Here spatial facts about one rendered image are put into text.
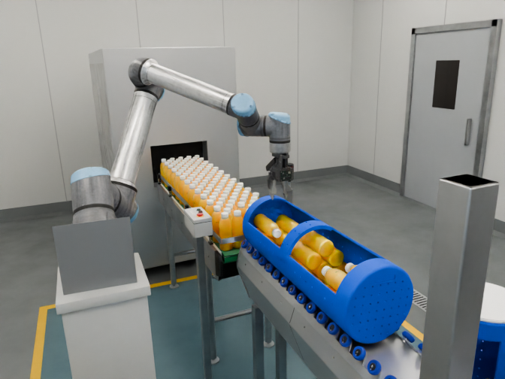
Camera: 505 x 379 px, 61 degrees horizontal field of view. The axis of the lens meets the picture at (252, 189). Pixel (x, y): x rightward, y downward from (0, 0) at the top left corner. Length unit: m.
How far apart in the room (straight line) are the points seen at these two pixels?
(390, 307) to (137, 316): 0.91
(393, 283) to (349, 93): 5.93
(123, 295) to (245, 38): 5.20
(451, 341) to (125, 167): 1.49
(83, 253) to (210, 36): 4.97
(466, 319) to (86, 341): 1.33
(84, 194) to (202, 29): 4.77
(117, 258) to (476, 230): 1.25
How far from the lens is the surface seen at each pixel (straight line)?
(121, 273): 1.68
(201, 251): 2.42
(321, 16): 7.01
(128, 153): 1.96
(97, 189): 1.73
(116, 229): 1.61
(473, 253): 0.74
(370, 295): 1.50
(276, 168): 1.86
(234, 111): 1.72
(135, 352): 1.81
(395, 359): 1.60
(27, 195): 6.27
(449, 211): 0.72
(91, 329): 1.74
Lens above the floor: 1.88
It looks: 17 degrees down
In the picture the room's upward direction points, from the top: 2 degrees counter-clockwise
